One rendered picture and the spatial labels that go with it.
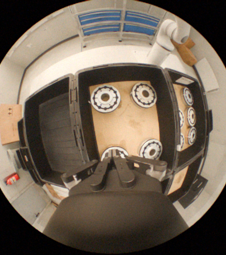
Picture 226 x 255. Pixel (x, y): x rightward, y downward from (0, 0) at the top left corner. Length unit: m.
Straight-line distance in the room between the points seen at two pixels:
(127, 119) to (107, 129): 0.08
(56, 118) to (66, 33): 2.71
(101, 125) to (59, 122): 0.19
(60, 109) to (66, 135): 0.11
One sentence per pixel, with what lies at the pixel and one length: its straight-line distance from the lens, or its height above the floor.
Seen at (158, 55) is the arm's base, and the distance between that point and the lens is 0.46.
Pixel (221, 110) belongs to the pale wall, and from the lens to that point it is 3.26.
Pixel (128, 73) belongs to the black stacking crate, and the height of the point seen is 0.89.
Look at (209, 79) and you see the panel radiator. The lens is 3.25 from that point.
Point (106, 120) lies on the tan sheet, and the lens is 0.29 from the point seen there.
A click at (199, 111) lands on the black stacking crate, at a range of 0.54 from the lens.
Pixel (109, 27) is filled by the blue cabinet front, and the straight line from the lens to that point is 1.97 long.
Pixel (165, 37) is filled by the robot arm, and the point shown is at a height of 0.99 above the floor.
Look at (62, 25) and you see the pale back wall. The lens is 2.82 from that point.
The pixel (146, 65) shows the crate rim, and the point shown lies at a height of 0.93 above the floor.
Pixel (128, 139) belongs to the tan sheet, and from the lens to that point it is 0.30.
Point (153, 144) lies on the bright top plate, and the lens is 0.31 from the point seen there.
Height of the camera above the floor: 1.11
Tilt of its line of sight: 87 degrees down
